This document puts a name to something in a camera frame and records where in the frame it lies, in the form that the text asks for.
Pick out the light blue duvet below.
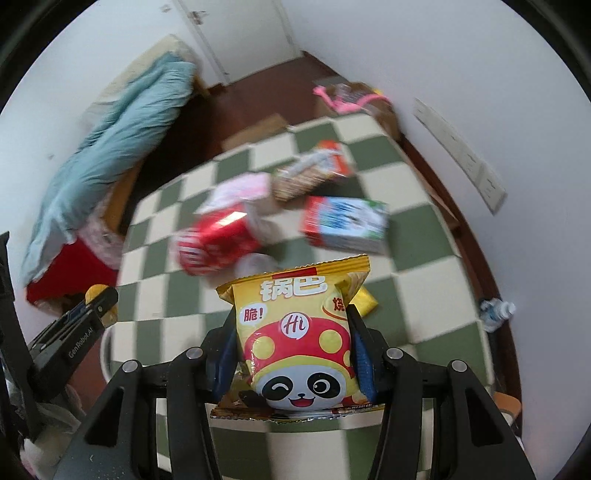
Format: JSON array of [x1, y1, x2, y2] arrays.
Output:
[[21, 51, 199, 282]]

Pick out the flat cardboard box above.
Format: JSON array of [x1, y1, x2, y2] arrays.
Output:
[[222, 113, 289, 151]]

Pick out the clear biscuit packet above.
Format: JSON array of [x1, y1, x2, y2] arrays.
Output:
[[271, 141, 356, 204]]

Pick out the pink plush toy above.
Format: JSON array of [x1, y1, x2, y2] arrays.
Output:
[[313, 85, 389, 114]]

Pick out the red bed sheet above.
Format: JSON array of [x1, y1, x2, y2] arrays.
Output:
[[25, 240, 121, 308]]

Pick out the clear plastic bottle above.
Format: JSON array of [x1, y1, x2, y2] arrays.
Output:
[[478, 298, 517, 332]]

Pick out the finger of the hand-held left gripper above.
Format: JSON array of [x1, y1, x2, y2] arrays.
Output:
[[28, 295, 106, 357]]

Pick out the wooden bed frame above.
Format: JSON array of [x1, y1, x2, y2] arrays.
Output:
[[104, 69, 213, 236]]

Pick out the cream pillow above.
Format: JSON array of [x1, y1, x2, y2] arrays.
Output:
[[85, 34, 197, 121]]

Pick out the white wall socket strip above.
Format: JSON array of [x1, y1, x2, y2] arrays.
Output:
[[412, 98, 508, 215]]

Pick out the white door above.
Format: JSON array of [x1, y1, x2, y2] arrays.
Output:
[[178, 0, 301, 86]]

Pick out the pink and white clothes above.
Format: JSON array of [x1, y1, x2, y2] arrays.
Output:
[[9, 383, 88, 478]]

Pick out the open cardboard box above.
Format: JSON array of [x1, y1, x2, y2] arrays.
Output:
[[316, 82, 402, 139]]

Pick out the patterned mattress cover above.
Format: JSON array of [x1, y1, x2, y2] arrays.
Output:
[[76, 203, 127, 268]]

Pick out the orange object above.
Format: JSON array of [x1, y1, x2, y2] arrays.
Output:
[[492, 392, 525, 450]]

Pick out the blue and red milk carton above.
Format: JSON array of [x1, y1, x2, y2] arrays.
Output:
[[299, 196, 389, 256]]

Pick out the pink snack packet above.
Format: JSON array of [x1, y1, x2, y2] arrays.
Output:
[[198, 173, 271, 215]]

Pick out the green checkered tablecloth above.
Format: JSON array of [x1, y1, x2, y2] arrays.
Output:
[[117, 115, 497, 480]]

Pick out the small plain yellow packet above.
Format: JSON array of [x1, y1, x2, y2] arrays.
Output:
[[346, 286, 379, 319]]

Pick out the yellow panda snack packet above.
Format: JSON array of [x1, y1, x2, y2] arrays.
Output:
[[210, 255, 386, 422]]

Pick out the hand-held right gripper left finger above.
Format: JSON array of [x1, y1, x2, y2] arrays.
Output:
[[53, 307, 241, 480]]

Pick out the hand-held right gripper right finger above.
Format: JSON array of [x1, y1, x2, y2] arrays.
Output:
[[346, 305, 539, 480]]

